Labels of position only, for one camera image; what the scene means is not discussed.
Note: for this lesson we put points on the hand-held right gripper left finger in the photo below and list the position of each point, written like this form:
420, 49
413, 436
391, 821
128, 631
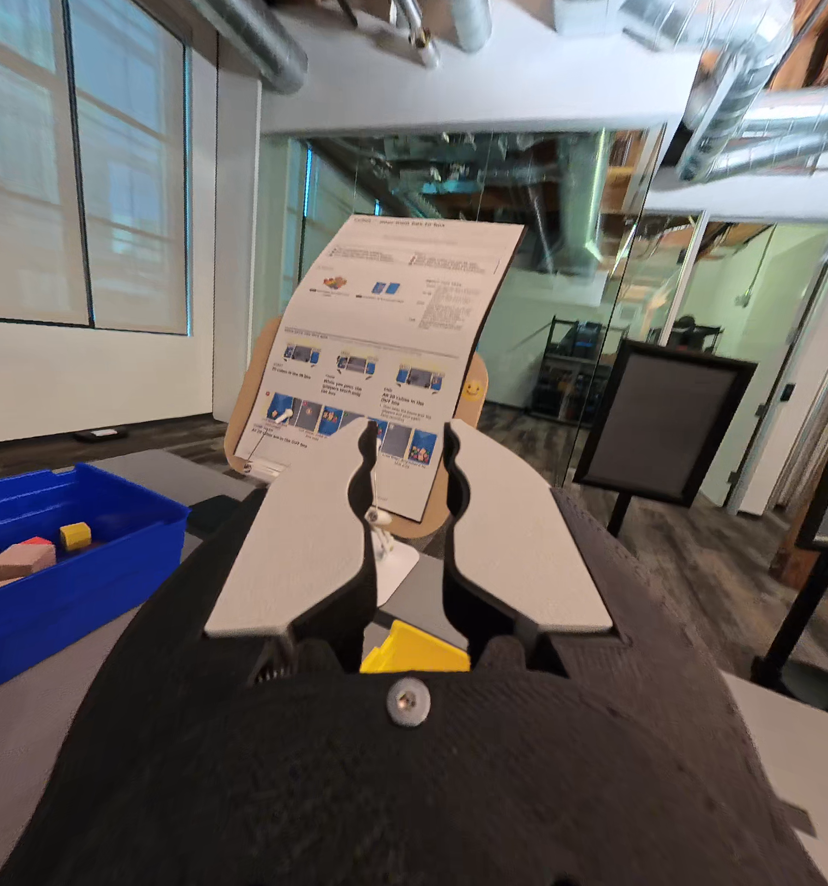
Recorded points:
296, 554

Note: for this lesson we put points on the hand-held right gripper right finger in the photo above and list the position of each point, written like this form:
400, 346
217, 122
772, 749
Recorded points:
524, 554

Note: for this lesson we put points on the yellow plastic box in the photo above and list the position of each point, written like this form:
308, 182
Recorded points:
414, 654

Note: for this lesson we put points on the blue plastic box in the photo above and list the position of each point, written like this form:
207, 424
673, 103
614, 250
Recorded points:
75, 595

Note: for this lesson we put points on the pile of wooden cubes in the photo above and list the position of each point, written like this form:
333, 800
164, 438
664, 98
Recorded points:
19, 560

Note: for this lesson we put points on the yellow smiley sticker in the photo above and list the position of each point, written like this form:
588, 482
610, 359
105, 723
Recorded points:
473, 391

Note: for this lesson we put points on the black metal shelf rack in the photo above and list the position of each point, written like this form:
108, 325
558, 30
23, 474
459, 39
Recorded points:
573, 367

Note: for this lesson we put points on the small black floor device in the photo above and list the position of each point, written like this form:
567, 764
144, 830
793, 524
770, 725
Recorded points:
101, 435

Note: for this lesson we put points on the printed instruction sheet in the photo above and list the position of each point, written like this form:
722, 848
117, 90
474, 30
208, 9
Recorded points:
400, 332

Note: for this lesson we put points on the black framed sign board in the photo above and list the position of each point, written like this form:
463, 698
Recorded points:
822, 554

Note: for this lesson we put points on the frosted glass window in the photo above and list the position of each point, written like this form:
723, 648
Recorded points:
75, 173

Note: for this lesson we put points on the silver ceiling duct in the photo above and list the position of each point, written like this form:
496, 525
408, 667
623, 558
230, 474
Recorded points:
732, 90
261, 41

